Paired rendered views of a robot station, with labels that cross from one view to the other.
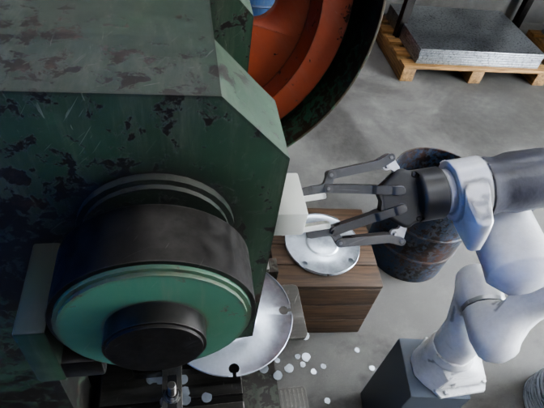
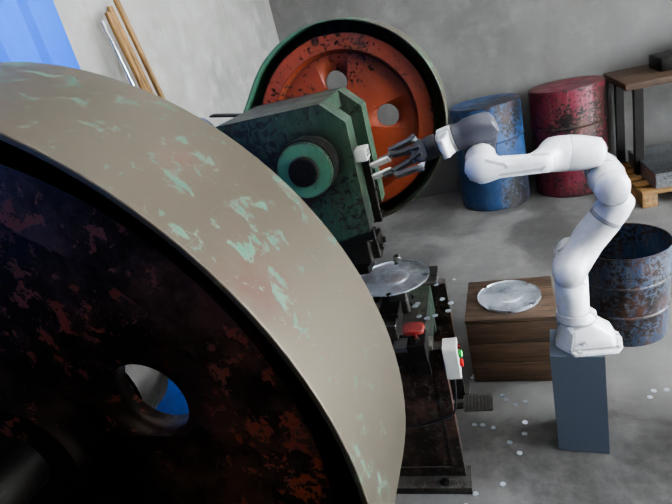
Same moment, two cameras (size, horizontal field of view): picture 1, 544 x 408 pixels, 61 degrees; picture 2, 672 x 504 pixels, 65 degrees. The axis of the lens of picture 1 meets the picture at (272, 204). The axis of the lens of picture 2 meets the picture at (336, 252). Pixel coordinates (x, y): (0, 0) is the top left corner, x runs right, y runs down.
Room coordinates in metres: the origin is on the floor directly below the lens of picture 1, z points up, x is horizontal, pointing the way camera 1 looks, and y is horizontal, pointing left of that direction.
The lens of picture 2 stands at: (-1.08, -0.83, 1.68)
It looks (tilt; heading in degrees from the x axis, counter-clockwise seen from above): 22 degrees down; 34
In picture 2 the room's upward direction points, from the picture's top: 15 degrees counter-clockwise
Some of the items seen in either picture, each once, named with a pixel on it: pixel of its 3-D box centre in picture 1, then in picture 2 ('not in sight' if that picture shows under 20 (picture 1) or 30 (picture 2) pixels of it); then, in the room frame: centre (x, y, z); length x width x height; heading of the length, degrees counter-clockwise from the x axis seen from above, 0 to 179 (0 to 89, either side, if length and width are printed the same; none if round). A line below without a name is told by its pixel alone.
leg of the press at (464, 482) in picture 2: not in sight; (332, 395); (0.20, 0.23, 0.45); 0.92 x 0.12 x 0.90; 106
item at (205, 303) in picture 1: (159, 117); (327, 146); (0.49, 0.17, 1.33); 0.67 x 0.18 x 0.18; 16
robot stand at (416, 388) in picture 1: (408, 395); (579, 390); (0.67, -0.57, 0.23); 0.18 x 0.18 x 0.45; 8
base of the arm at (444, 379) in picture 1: (456, 357); (586, 325); (0.68, -0.61, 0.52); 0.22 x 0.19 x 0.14; 98
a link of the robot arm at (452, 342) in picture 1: (469, 311); (570, 274); (0.71, -0.56, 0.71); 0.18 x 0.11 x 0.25; 6
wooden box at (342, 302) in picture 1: (312, 269); (512, 328); (1.14, -0.22, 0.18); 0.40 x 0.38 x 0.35; 103
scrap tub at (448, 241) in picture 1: (422, 218); (622, 284); (1.50, -0.68, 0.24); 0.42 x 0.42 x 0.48
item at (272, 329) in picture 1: (228, 313); (392, 277); (0.53, 0.05, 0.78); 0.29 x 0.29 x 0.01
